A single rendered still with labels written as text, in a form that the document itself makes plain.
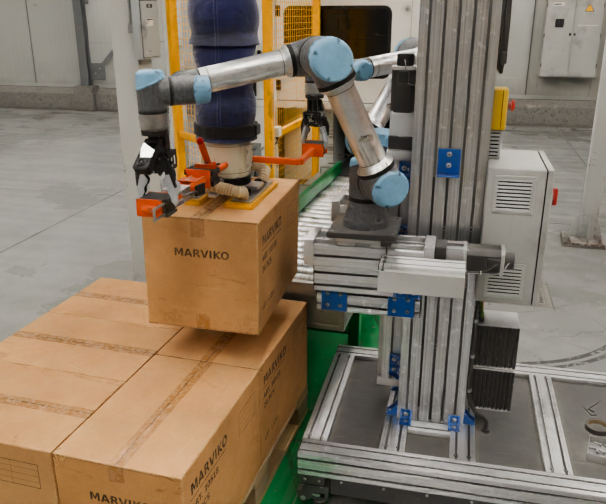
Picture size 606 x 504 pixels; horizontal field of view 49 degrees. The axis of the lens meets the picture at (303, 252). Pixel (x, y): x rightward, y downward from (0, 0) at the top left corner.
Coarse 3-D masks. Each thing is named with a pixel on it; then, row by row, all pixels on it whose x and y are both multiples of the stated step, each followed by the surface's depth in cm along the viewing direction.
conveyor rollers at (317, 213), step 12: (336, 180) 489; (348, 180) 487; (324, 192) 456; (336, 192) 455; (348, 192) 460; (312, 204) 432; (324, 204) 430; (300, 216) 400; (312, 216) 406; (324, 216) 404; (300, 228) 381; (324, 228) 378; (300, 240) 363; (300, 252) 346; (300, 264) 328; (300, 276) 311; (312, 276) 310
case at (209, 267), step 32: (288, 192) 251; (160, 224) 220; (192, 224) 217; (224, 224) 215; (256, 224) 212; (288, 224) 255; (160, 256) 224; (192, 256) 221; (224, 256) 218; (256, 256) 216; (288, 256) 260; (160, 288) 228; (192, 288) 225; (224, 288) 222; (256, 288) 220; (160, 320) 232; (192, 320) 229; (224, 320) 227; (256, 320) 224
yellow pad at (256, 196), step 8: (264, 184) 249; (272, 184) 252; (256, 192) 238; (264, 192) 241; (232, 200) 229; (240, 200) 228; (248, 200) 228; (256, 200) 231; (240, 208) 226; (248, 208) 226
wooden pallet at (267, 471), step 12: (300, 396) 287; (300, 408) 289; (288, 420) 272; (300, 420) 291; (288, 432) 283; (276, 444) 258; (288, 444) 275; (276, 456) 268; (264, 468) 246; (276, 468) 261; (264, 480) 247; (252, 492) 239; (264, 492) 249
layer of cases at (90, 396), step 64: (64, 320) 266; (128, 320) 266; (0, 384) 220; (64, 384) 220; (128, 384) 220; (192, 384) 220; (256, 384) 228; (0, 448) 191; (64, 448) 188; (128, 448) 188; (192, 448) 188; (256, 448) 235
